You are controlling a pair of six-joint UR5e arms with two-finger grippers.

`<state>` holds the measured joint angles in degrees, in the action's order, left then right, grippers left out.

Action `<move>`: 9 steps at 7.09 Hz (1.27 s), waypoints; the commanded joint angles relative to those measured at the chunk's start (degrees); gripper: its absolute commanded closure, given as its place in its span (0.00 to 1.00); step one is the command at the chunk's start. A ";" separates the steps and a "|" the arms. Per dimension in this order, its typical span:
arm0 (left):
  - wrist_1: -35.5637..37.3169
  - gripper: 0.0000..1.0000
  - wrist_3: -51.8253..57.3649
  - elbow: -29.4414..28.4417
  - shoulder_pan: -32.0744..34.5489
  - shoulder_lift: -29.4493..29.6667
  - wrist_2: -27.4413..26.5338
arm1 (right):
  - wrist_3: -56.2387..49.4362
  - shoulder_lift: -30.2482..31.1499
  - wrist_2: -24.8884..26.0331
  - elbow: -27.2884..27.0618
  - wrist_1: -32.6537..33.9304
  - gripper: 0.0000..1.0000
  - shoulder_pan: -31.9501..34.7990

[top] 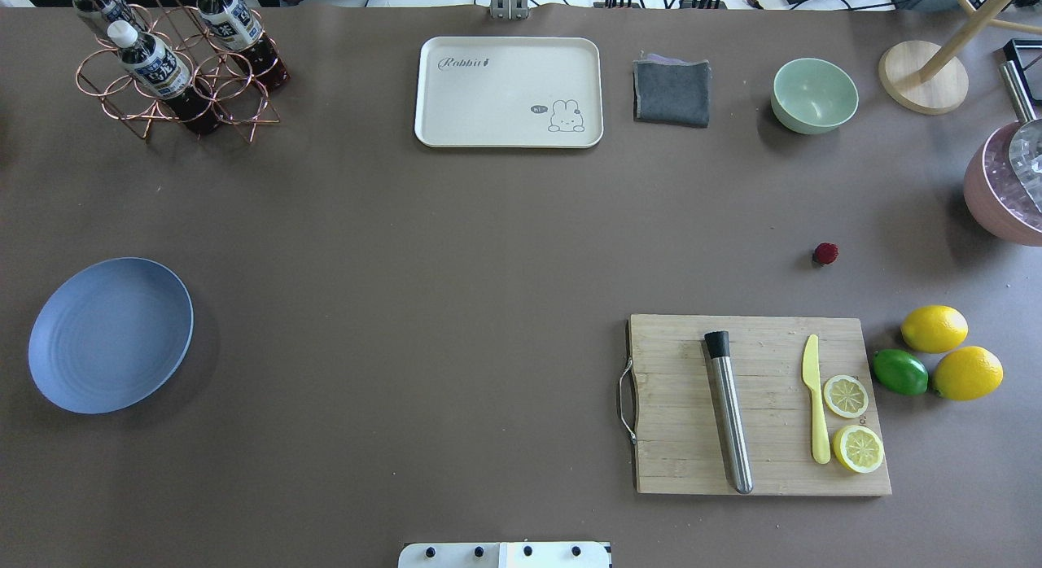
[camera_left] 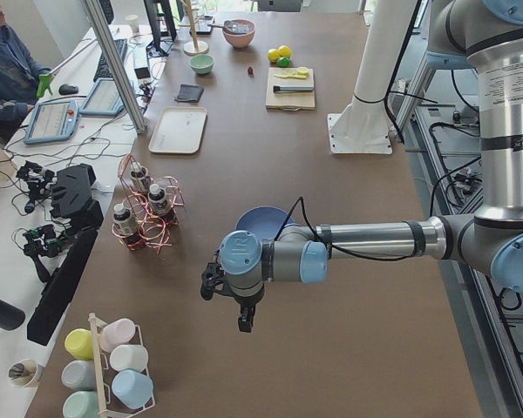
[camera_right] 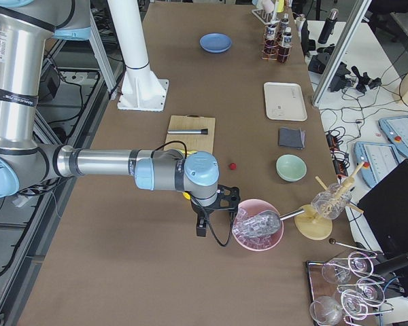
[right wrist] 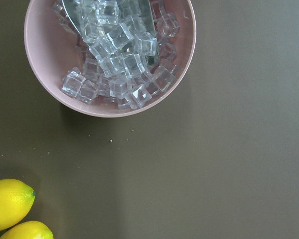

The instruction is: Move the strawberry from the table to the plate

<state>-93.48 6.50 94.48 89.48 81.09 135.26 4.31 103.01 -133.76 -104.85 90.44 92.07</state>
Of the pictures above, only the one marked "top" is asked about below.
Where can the lemon half lower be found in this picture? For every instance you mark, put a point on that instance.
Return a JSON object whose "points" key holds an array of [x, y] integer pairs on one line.
{"points": [[858, 448]]}

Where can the lemon slice upper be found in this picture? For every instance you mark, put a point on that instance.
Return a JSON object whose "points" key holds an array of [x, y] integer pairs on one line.
{"points": [[845, 396]]}

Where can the whole lemon upper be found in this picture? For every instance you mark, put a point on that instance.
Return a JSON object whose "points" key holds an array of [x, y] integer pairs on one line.
{"points": [[934, 329]]}

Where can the green bowl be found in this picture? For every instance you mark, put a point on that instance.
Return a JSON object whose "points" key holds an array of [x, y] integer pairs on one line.
{"points": [[813, 96]]}

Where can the dark drink bottle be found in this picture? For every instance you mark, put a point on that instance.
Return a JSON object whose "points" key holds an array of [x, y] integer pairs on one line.
{"points": [[239, 32], [99, 14], [159, 69]]}

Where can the yellow plastic knife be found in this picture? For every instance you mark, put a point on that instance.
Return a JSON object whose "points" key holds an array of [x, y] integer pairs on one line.
{"points": [[810, 369]]}

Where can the cream rabbit tray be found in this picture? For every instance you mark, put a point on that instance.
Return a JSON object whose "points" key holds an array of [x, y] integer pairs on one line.
{"points": [[509, 92]]}

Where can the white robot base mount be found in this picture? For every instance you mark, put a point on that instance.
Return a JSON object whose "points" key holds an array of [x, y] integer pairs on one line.
{"points": [[564, 553]]}

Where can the whole lemon lower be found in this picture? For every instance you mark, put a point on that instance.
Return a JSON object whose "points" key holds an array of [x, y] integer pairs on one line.
{"points": [[968, 373]]}

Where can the copper wire bottle rack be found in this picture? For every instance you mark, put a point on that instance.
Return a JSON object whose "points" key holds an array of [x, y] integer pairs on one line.
{"points": [[241, 102]]}

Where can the wooden stand round base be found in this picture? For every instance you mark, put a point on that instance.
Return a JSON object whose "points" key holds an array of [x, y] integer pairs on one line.
{"points": [[928, 78]]}

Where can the blue round plate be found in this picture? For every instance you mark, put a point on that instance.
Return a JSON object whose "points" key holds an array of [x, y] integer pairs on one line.
{"points": [[111, 335]]}

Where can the grey folded cloth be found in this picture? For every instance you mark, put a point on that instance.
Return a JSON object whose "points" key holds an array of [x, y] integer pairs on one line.
{"points": [[672, 91]]}

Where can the wooden cutting board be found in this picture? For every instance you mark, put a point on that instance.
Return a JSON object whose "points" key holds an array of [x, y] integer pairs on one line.
{"points": [[680, 446]]}

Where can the whole lemon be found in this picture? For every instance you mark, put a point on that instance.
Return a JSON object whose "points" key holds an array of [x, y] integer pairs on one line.
{"points": [[934, 329], [968, 373]]}

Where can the metal scoop in bowl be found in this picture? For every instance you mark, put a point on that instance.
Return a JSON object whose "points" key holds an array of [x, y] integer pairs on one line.
{"points": [[1024, 150]]}

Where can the red strawberry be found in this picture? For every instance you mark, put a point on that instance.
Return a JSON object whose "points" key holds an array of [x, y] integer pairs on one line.
{"points": [[825, 253]]}

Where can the steel muddler black tip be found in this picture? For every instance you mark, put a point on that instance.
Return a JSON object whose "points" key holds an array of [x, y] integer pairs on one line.
{"points": [[718, 347]]}

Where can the pink bowl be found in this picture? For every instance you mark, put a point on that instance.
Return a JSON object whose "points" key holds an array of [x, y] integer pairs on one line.
{"points": [[994, 194]]}

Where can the green lime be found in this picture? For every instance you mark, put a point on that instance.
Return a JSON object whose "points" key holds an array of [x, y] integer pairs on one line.
{"points": [[900, 371]]}

